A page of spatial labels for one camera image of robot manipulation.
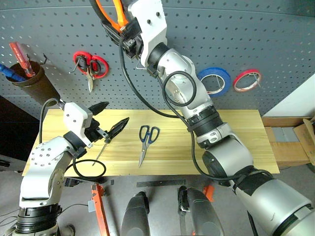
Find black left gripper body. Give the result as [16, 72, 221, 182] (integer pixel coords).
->
[85, 118, 109, 146]

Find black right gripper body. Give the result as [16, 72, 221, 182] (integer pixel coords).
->
[119, 30, 145, 61]

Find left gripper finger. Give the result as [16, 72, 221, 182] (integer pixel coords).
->
[105, 117, 130, 144]
[89, 101, 110, 116]

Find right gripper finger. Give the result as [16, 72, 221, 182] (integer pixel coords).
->
[122, 0, 143, 37]
[89, 0, 122, 45]

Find orange handled tool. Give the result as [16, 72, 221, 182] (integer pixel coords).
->
[94, 0, 129, 33]

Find black floor tape strip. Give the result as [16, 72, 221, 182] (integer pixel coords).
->
[135, 179, 187, 188]

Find grey metal pegboard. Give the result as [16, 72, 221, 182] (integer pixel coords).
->
[0, 4, 315, 121]

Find blue tape roll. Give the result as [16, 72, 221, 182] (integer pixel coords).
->
[197, 66, 231, 97]

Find red tape roll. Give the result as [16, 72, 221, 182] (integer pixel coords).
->
[232, 68, 263, 93]

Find thin metal screwdriver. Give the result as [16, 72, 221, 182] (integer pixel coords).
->
[92, 143, 108, 167]

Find brown cup holder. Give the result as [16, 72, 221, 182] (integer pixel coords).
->
[5, 60, 61, 105]

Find dark side cabinet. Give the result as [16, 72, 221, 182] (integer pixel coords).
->
[0, 95, 48, 173]

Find orange table clamp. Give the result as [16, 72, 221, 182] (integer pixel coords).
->
[202, 184, 215, 203]
[90, 183, 111, 236]

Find dark rounded robot leg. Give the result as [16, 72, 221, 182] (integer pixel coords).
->
[120, 191, 151, 236]
[177, 186, 225, 236]

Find cardboard box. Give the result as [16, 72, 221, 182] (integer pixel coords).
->
[261, 116, 315, 168]

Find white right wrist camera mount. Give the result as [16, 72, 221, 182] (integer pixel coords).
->
[127, 0, 168, 67]

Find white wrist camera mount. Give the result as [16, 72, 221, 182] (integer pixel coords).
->
[127, 0, 168, 67]
[63, 102, 94, 148]

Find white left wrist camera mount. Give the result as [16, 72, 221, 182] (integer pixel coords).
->
[63, 102, 94, 148]

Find dark blue handled scissors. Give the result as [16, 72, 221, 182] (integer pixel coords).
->
[138, 125, 160, 169]

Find red handled scissors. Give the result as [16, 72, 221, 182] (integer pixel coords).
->
[72, 51, 109, 93]

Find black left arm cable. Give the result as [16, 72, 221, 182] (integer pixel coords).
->
[38, 98, 107, 178]

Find thin black floor cable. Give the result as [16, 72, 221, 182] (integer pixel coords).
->
[0, 203, 90, 227]

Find red handled screwdriver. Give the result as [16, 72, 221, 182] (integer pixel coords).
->
[9, 42, 35, 78]

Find blue handled tool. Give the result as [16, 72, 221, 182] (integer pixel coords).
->
[0, 64, 27, 83]

